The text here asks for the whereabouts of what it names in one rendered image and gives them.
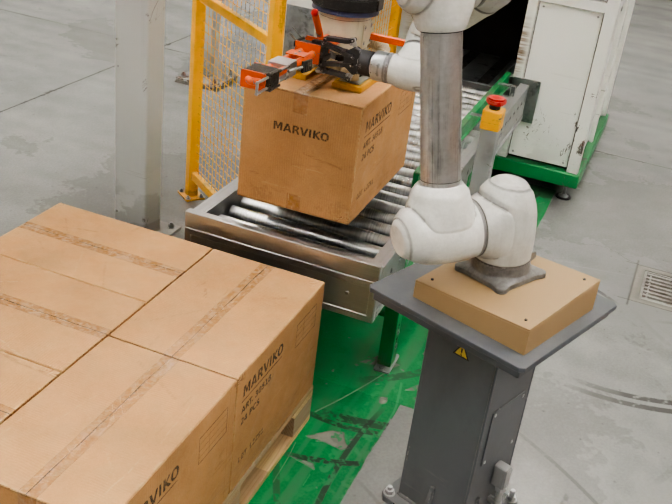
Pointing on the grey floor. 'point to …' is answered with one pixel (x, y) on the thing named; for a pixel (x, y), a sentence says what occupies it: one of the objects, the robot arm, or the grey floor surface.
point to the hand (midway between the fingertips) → (310, 50)
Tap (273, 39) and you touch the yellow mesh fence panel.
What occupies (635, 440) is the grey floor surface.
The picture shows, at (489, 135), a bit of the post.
